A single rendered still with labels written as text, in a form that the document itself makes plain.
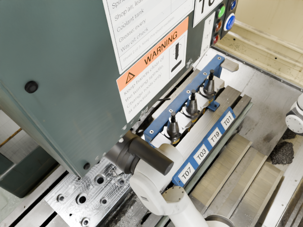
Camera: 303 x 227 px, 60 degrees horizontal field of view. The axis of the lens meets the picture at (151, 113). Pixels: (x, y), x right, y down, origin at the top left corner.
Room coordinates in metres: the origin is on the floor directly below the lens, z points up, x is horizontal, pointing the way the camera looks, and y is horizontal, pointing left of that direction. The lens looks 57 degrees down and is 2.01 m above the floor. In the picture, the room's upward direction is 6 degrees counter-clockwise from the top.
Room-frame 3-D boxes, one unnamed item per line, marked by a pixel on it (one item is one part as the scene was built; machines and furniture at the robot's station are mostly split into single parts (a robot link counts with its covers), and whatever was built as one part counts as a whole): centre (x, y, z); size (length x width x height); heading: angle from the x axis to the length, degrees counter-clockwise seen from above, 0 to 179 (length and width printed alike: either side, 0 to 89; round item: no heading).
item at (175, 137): (0.44, -0.07, 1.21); 0.06 x 0.06 x 0.03
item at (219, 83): (0.63, -0.26, 1.21); 0.07 x 0.05 x 0.01; 46
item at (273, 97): (0.83, -0.28, 0.75); 0.89 x 0.70 x 0.26; 46
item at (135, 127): (0.63, 0.08, 0.93); 0.26 x 0.05 x 0.06; 141
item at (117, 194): (0.34, 0.27, 0.97); 0.29 x 0.23 x 0.05; 136
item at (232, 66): (0.71, -0.34, 1.21); 0.07 x 0.05 x 0.01; 46
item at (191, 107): (0.51, -0.14, 1.26); 0.04 x 0.04 x 0.07
